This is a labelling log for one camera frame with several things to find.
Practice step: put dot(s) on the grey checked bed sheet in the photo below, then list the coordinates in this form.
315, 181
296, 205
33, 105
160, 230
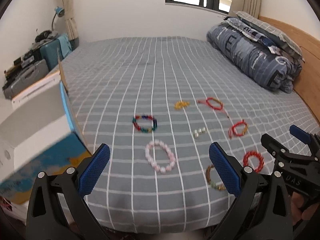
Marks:
144, 97

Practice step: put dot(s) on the grey checked pillow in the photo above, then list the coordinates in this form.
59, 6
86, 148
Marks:
281, 39

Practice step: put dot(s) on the teal suitcase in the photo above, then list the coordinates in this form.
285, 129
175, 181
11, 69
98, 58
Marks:
53, 50

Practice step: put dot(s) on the grey hard case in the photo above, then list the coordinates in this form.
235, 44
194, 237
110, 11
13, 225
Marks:
25, 78

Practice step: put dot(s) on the black clutter on suitcases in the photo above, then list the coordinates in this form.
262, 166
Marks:
34, 51

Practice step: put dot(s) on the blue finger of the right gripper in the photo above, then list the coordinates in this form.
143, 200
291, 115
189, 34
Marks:
300, 133
287, 160

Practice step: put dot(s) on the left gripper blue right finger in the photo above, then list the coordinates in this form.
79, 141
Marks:
261, 209

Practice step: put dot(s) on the blue yellow cardboard box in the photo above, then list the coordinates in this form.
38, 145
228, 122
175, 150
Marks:
41, 134

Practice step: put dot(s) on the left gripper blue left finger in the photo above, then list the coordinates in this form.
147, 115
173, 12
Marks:
45, 217

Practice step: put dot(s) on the person right hand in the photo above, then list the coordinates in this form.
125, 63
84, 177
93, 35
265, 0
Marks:
299, 210

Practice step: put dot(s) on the folded blue grey quilt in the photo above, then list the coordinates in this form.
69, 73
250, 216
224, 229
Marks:
255, 54

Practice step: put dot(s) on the blue desk lamp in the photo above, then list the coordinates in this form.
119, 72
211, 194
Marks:
59, 12

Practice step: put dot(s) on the white pearl earrings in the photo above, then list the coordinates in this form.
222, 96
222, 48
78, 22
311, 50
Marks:
199, 131

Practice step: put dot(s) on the beige left curtain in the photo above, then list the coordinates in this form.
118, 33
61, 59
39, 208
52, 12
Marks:
70, 22

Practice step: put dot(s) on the wooden headboard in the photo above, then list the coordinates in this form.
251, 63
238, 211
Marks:
307, 85

